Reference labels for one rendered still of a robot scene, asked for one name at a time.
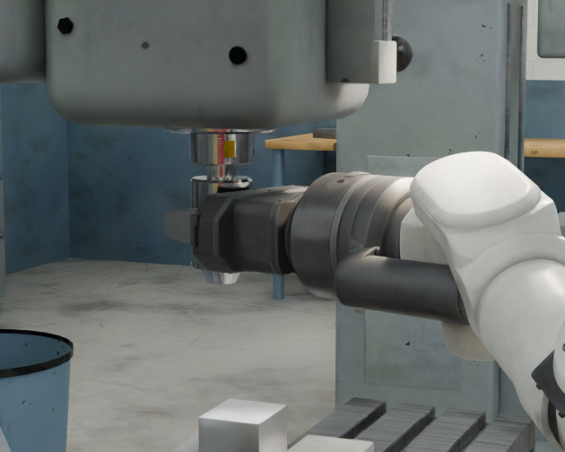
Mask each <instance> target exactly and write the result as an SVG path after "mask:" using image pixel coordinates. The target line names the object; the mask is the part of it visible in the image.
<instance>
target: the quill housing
mask: <svg viewBox="0 0 565 452"><path fill-rule="evenodd" d="M44 4H45V41H46V78H47V91H48V98H49V100H50V102H51V104H52V106H53V108H54V109H55V110H56V112H57V113H58V114H59V115H60V116H61V117H63V118H65V119H66V120H68V121H69V122H73V123H76V124H81V125H86V126H139V127H176V128H211V129H247V130H261V129H267V128H274V127H281V126H293V125H299V124H307V123H313V122H319V121H326V120H333V119H338V118H344V117H347V116H349V115H351V114H352V113H354V112H355V111H357V109H358V108H359V107H360V106H361V105H362V104H363V102H364V101H365V99H366V98H367V96H368V92H369V84H338V83H329V82H328V80H327V0H44Z"/></svg>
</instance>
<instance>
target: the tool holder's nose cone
mask: <svg viewBox="0 0 565 452"><path fill-rule="evenodd" d="M202 271H203V273H204V276H205V278H206V280H207V282H209V283H215V284H228V283H236V282H237V280H238V279H239V276H240V274H241V273H236V274H226V273H219V272H213V271H208V270H202Z"/></svg>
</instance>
